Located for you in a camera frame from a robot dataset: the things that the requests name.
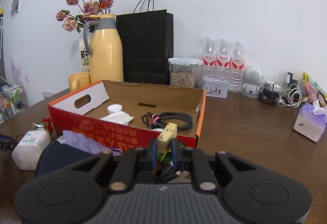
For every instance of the small white round cap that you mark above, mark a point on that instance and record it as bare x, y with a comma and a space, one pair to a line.
114, 109

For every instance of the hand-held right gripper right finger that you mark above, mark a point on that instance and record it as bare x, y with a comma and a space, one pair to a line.
174, 153

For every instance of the white printed tin box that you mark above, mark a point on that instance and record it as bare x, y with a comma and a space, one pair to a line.
214, 88

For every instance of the yellow mug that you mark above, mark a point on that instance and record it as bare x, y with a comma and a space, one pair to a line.
80, 80

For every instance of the clear water bottle red label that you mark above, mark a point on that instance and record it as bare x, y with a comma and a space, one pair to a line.
223, 59
237, 65
209, 57

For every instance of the white tissue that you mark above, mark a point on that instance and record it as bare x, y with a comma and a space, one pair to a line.
117, 118

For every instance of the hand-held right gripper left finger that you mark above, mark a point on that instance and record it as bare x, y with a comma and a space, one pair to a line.
153, 153

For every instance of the white milk carton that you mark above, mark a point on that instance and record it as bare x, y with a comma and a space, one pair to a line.
84, 56

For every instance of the red cardboard box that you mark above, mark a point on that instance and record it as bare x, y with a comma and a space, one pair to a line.
122, 134

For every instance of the black paper bag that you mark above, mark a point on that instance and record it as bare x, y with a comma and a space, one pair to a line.
147, 45

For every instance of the purple knit pouch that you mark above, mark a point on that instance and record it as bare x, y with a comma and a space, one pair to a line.
86, 141

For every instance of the black zip pouch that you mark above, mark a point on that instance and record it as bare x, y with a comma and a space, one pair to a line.
63, 158

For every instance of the yellow thermos jug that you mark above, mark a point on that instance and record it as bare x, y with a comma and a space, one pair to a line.
106, 55

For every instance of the metal storage rack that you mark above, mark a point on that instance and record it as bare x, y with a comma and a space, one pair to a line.
14, 101

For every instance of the paper notice on wall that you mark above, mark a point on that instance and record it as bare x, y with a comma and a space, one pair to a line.
16, 4

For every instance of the cheese-shaped yellow block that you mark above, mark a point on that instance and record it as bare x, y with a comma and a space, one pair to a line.
166, 137

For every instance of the clear container of seeds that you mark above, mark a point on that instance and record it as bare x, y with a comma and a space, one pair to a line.
184, 75

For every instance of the red artificial rose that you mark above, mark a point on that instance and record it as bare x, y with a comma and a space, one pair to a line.
46, 123

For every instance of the colourful snack packet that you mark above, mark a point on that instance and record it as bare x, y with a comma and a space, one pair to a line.
313, 88

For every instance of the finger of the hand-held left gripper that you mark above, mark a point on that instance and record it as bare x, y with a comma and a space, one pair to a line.
6, 143

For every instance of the cotton swab bottle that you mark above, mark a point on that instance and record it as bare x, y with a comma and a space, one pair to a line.
30, 149

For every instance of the purple tissue pack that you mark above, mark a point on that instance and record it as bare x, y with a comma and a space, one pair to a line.
309, 124

